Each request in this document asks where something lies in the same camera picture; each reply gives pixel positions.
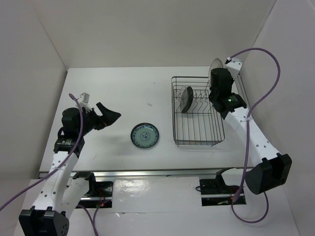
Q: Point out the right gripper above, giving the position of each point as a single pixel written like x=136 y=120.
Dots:
x=231 y=80

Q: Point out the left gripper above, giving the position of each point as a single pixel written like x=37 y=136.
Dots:
x=108 y=116

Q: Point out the black round plate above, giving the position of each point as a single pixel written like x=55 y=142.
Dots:
x=188 y=99

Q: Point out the frosted square glass plate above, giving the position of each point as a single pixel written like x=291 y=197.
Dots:
x=217 y=63

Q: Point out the clear textured glass plate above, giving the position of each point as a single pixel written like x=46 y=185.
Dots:
x=181 y=99

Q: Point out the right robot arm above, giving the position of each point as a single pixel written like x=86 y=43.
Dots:
x=270 y=167

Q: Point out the blue patterned round plate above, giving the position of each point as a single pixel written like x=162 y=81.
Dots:
x=144 y=135

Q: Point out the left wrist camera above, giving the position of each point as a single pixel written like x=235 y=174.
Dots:
x=83 y=101

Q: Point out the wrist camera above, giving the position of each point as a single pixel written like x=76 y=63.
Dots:
x=83 y=101
x=234 y=66

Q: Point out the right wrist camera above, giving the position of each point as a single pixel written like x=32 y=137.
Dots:
x=234 y=66

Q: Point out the metal wire dish rack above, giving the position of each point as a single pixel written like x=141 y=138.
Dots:
x=201 y=125

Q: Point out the front aluminium rail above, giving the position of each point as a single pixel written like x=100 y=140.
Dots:
x=101 y=175

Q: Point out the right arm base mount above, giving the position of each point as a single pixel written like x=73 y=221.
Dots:
x=215 y=192

